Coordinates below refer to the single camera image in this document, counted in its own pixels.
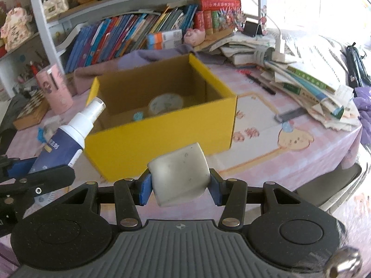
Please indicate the pile of books and papers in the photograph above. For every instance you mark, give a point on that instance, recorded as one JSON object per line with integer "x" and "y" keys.
{"x": 313, "y": 87}

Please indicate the red thick book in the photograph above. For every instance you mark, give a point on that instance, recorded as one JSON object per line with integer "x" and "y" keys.
{"x": 217, "y": 5}

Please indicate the yellow tape roll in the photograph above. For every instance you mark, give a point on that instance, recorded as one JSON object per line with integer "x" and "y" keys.
{"x": 174, "y": 104}

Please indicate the white power adapter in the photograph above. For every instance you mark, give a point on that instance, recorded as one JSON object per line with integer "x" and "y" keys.
{"x": 279, "y": 47}

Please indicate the black pen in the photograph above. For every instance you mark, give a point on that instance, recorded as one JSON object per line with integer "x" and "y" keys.
{"x": 260, "y": 84}

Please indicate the red spined book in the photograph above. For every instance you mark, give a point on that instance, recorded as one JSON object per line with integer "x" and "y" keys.
{"x": 203, "y": 21}

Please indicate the yellow cardboard box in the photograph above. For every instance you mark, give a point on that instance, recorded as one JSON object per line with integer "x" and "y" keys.
{"x": 162, "y": 144}

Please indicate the blue plastic wrapper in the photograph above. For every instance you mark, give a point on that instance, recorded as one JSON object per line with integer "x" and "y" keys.
{"x": 42, "y": 136}

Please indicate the lavender cloth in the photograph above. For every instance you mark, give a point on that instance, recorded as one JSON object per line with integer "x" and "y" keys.
{"x": 162, "y": 53}

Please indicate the round metal button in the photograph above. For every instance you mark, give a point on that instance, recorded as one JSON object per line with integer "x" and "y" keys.
{"x": 343, "y": 263}

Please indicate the grey chair seat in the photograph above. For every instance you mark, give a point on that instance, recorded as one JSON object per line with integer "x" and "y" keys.
{"x": 327, "y": 188}

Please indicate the purple fuzzy cloth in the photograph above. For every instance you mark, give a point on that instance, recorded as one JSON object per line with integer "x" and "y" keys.
{"x": 363, "y": 107}

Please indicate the white and blue spray bottle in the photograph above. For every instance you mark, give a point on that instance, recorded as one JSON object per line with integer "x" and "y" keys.
{"x": 66, "y": 142}

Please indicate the white quilted bag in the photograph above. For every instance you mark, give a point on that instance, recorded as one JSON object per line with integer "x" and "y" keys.
{"x": 55, "y": 4}

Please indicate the black pouch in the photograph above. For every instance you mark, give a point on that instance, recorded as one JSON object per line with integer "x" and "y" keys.
{"x": 355, "y": 63}

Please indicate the row of colourful books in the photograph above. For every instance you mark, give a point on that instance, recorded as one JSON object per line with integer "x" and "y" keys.
{"x": 116, "y": 37}

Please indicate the pink humidifier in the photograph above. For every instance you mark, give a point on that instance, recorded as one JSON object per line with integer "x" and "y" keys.
{"x": 58, "y": 95}

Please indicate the wooden chessboard box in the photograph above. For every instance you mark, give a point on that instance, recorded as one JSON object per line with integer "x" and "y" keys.
{"x": 29, "y": 115}

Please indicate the pen holder with brushes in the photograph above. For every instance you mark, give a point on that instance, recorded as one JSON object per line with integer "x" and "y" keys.
{"x": 32, "y": 72}

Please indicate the colourful paper ornaments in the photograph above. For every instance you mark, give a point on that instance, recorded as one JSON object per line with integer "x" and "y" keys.
{"x": 233, "y": 18}

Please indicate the black phone stand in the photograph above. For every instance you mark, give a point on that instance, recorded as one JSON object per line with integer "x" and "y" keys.
{"x": 252, "y": 29}

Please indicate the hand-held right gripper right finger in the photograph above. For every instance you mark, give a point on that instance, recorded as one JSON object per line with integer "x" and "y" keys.
{"x": 216, "y": 188}

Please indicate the pink pig toy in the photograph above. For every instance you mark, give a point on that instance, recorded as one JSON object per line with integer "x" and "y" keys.
{"x": 194, "y": 37}

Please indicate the white shelving unit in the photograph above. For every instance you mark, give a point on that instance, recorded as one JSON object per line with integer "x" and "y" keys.
{"x": 43, "y": 34}

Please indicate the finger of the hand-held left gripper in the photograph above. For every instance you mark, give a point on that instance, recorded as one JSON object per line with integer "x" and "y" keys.
{"x": 43, "y": 181}
{"x": 20, "y": 168}

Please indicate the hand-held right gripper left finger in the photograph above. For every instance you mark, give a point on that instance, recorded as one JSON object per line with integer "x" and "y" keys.
{"x": 144, "y": 189}

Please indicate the dark grey cloth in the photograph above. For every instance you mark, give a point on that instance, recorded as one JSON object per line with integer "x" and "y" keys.
{"x": 11, "y": 107}

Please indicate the pink paper house ornament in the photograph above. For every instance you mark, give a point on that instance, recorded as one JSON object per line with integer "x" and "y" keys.
{"x": 16, "y": 29}

